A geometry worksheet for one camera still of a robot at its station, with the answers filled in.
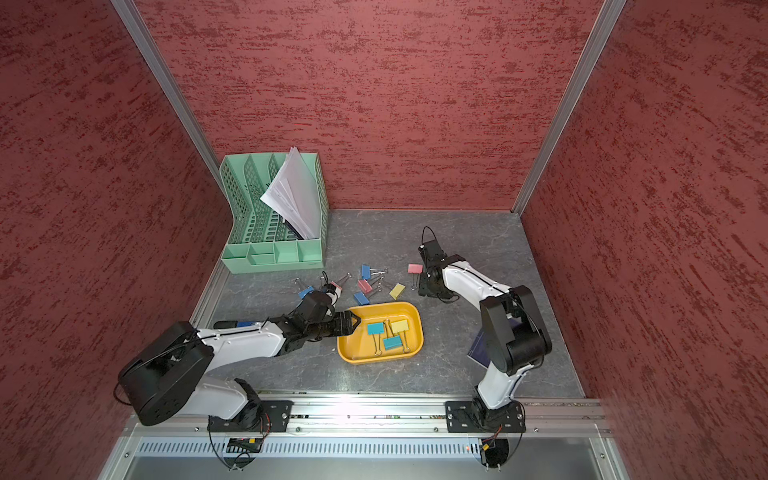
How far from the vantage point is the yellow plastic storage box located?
834mm


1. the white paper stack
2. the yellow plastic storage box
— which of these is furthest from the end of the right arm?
the white paper stack

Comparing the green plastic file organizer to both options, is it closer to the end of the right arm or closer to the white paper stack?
the white paper stack

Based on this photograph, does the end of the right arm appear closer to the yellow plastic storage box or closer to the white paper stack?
the yellow plastic storage box

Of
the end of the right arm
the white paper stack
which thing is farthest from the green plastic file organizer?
the end of the right arm
